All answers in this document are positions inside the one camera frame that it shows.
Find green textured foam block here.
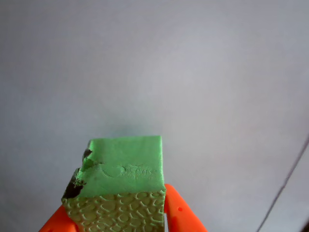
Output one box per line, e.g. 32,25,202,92
60,135,167,232

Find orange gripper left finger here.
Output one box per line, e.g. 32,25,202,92
38,205,79,232

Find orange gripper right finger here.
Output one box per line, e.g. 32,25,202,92
164,183,209,232

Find white paper sheet black frame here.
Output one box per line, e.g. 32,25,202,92
0,0,309,232

